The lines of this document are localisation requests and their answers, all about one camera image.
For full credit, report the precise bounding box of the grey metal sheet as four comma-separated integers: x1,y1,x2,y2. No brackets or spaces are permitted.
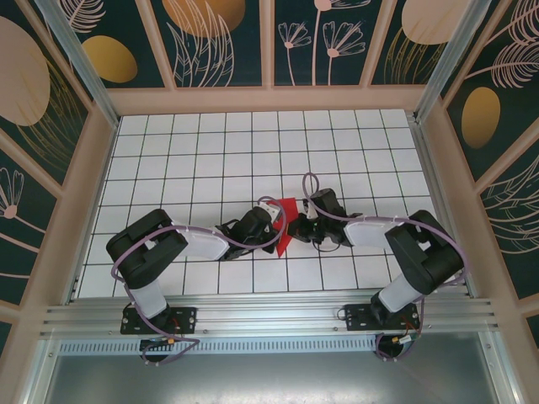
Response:
40,352,504,404

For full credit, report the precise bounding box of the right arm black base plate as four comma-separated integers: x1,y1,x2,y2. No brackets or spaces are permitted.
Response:
344,302,420,332

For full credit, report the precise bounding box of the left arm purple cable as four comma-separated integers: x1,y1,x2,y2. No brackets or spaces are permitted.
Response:
109,195,290,366

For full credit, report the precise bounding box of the white grid table mat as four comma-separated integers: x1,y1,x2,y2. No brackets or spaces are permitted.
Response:
69,109,468,298

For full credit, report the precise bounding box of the aluminium frame post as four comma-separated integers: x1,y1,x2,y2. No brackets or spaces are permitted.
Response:
414,0,496,125
32,0,121,129

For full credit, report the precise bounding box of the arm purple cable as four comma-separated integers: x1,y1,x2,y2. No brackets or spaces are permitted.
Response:
109,195,290,366
302,171,469,364

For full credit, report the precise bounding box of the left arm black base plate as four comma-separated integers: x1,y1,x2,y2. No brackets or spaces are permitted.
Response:
120,306,199,336

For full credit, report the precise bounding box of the aluminium side rail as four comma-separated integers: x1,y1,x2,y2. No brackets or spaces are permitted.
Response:
408,120,479,298

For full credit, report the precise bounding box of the slotted metal cable duct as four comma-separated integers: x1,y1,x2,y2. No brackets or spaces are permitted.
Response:
58,339,380,355

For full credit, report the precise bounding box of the aluminium mounting rail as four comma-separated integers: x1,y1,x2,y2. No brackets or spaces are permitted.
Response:
40,294,503,338

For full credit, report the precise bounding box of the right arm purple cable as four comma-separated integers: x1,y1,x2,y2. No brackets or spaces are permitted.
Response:
302,171,469,364

